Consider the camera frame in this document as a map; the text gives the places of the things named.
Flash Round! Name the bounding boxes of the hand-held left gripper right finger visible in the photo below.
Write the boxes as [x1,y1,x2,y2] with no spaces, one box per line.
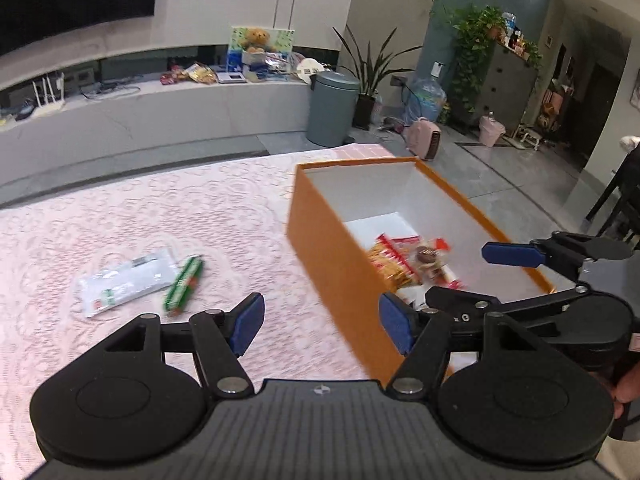
[378,292,546,396]

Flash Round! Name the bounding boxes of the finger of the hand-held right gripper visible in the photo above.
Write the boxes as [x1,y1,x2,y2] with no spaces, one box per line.
[425,284,592,335]
[482,232,634,282]

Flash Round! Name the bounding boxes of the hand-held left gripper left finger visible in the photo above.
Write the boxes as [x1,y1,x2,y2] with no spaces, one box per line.
[102,292,266,395]

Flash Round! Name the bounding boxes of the brown round snack packet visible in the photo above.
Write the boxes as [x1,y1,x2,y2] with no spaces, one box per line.
[415,245,442,272]

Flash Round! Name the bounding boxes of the red yellow snack packet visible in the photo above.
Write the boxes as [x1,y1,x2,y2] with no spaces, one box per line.
[367,234,426,292]

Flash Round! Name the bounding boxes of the green stick snack packet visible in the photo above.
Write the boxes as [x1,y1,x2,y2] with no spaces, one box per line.
[164,256,205,317]

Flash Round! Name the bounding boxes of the orange cardboard box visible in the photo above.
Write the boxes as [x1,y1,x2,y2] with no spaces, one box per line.
[286,157,557,381]

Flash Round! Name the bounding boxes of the white snack packet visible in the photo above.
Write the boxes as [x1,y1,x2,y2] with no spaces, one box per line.
[75,249,179,319]

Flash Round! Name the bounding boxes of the person's right hand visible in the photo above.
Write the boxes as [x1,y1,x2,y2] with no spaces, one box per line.
[614,364,640,418]

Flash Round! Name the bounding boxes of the small white step stool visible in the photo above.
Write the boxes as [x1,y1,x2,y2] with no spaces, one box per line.
[515,127,544,152]

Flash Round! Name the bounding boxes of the dark wooden chair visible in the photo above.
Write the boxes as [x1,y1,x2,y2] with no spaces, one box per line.
[585,142,640,247]

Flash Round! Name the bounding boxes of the pink plastic bucket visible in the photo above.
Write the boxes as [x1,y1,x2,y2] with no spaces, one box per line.
[479,115,505,147]

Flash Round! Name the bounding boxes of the pink space heater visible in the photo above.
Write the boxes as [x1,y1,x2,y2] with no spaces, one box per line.
[407,117,444,162]

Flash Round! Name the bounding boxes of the lace patterned blanket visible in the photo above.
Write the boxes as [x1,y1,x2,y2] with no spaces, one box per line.
[0,147,401,480]

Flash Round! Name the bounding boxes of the grey drawer cabinet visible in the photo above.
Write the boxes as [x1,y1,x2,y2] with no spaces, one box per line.
[467,40,539,134]

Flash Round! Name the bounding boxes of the blue water jug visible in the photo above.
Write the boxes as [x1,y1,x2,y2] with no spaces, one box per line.
[404,76,448,126]

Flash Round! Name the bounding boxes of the bottles on cabinet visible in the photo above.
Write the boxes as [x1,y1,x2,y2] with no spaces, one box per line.
[500,12,532,57]

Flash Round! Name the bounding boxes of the grey round trash bin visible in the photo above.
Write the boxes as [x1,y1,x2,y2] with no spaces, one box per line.
[306,71,361,149]

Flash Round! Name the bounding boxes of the leafy pothos plant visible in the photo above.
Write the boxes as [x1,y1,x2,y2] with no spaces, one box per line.
[432,5,507,111]

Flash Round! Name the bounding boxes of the grey tv bench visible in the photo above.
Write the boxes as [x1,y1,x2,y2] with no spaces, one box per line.
[0,79,321,190]

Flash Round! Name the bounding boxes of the potted long-leaf plant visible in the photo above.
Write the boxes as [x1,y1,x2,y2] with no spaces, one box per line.
[332,25,424,131]

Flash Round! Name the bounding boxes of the snack bags on bench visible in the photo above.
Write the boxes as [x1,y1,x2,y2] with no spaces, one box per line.
[160,62,219,85]

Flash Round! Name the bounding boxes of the blue boxes clutter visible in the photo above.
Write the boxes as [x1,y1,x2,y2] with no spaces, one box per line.
[226,49,296,84]

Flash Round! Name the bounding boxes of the white cap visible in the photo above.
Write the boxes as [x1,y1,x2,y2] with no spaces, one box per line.
[295,57,327,84]

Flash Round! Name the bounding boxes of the brown teddy bear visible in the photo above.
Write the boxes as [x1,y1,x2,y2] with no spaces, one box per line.
[237,27,274,54]

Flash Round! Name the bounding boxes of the green picture card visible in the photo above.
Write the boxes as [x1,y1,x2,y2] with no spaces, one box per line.
[227,26,297,56]

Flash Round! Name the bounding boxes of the white wifi router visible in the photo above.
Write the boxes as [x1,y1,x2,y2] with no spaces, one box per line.
[31,72,66,114]

